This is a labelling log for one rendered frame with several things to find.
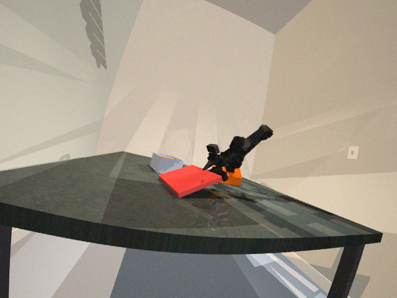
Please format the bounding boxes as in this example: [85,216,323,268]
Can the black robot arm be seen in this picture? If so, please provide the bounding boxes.
[225,124,273,173]

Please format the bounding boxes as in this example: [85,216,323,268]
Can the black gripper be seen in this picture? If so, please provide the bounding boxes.
[203,144,232,181]

